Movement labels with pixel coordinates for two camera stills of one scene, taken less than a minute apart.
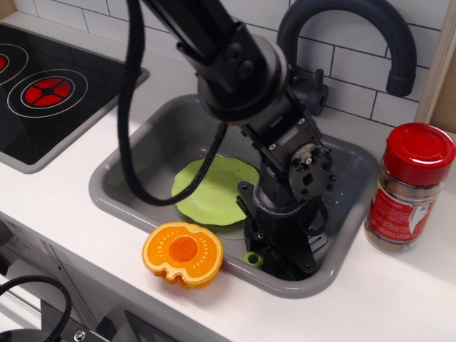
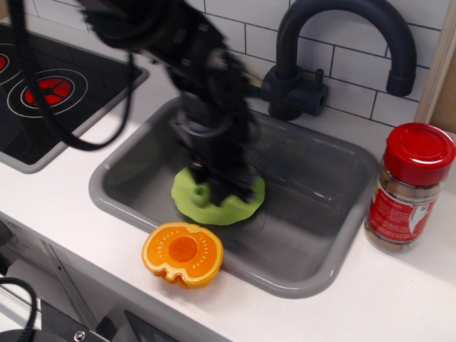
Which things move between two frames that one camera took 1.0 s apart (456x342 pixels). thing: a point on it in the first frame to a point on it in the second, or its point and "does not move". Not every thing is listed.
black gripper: x=288 y=234 to x=217 y=144
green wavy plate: x=214 y=200 does not move
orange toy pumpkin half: x=189 y=254 does not move
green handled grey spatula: x=255 y=260 to x=200 y=194
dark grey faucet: x=308 y=91 does not move
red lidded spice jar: x=417 y=158 does not move
